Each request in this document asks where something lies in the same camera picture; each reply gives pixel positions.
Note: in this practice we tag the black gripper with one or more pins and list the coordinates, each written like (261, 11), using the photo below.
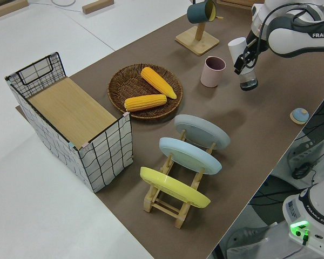
(256, 44)

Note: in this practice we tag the clear glass cup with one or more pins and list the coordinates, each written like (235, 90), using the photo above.
(237, 47)

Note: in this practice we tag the pink mug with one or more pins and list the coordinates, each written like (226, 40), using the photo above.
(212, 75)

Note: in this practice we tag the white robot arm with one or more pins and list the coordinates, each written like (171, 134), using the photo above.
(286, 40)

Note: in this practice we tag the wooden mug tree stand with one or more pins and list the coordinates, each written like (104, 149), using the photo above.
(197, 40)

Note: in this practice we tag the brown table mat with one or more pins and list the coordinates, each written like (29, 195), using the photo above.
(232, 121)

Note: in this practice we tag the dark teal mug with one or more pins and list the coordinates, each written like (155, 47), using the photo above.
(198, 12)

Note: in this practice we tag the blue bell on wooden base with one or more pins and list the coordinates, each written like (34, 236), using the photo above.
(299, 114)

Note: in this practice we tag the grey plate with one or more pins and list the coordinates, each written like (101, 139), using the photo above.
(202, 129)

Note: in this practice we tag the yellow corn cob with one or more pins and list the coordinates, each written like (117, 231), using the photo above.
(158, 81)
(145, 103)

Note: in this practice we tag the light blue plate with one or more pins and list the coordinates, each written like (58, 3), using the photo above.
(189, 155)

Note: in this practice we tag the round brown wicker basket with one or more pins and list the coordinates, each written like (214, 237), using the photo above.
(129, 89)

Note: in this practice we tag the yellow plate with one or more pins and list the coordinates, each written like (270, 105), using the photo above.
(172, 186)

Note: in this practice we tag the wooden block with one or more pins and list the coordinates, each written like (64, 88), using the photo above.
(8, 8)
(97, 6)

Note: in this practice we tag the wooden plate rack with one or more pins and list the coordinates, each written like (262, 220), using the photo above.
(164, 207)

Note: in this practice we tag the white round disc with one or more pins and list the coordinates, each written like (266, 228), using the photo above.
(63, 2)

